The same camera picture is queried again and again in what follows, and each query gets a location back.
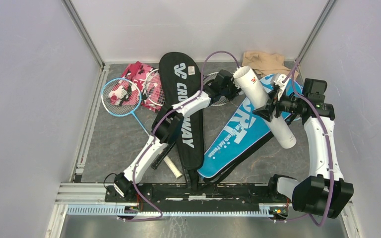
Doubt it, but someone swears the pink camouflage cloth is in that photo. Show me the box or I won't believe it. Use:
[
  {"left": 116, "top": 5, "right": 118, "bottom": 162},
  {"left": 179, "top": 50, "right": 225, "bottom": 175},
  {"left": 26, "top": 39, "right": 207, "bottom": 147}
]
[{"left": 121, "top": 61, "right": 156, "bottom": 112}]

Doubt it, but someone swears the beige cloth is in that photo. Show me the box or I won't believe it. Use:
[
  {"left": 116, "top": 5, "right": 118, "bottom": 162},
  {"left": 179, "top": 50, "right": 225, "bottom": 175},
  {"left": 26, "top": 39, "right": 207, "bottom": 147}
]
[{"left": 242, "top": 51, "right": 291, "bottom": 77}]

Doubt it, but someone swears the blue frame badminton racket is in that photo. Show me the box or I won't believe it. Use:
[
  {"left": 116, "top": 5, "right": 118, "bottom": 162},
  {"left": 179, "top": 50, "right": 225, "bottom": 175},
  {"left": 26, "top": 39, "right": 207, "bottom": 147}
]
[{"left": 101, "top": 77, "right": 184, "bottom": 179}]

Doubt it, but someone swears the white racket behind black cover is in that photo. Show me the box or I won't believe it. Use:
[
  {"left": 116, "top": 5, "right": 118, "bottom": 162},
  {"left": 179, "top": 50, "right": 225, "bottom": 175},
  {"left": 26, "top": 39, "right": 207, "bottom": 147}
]
[{"left": 203, "top": 72, "right": 230, "bottom": 107}]

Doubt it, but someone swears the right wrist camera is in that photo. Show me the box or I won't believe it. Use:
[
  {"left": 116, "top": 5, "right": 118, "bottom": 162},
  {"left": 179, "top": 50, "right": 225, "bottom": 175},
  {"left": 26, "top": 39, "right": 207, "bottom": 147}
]
[{"left": 270, "top": 73, "right": 291, "bottom": 98}]

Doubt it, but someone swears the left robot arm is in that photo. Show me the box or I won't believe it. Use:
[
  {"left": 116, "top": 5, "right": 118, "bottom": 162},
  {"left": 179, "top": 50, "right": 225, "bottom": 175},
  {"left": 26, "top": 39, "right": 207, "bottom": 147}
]
[{"left": 113, "top": 70, "right": 239, "bottom": 202}]

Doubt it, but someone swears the black Crossway racket cover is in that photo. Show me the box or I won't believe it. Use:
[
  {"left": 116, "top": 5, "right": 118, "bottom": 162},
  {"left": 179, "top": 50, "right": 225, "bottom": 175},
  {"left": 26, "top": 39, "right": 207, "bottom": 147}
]
[{"left": 159, "top": 52, "right": 204, "bottom": 170}]

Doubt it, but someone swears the blue Sport racket cover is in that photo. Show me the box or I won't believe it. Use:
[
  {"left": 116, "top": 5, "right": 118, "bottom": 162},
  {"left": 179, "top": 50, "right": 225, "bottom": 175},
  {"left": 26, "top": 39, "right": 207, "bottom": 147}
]
[{"left": 197, "top": 73, "right": 304, "bottom": 179}]

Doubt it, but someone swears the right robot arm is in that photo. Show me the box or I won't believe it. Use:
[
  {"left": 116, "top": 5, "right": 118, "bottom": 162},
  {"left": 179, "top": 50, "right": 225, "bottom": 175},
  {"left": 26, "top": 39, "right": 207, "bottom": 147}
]
[{"left": 253, "top": 78, "right": 354, "bottom": 219}]

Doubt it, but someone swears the white shuttlecock tube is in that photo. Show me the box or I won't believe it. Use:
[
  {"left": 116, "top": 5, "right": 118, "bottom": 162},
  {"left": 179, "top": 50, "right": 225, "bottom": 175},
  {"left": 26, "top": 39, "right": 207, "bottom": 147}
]
[{"left": 233, "top": 66, "right": 297, "bottom": 149}]

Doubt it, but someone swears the white racket on pink cloth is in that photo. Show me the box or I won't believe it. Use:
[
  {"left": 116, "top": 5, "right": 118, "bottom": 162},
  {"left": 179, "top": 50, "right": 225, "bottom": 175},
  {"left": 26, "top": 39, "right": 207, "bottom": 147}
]
[{"left": 143, "top": 68, "right": 176, "bottom": 171}]

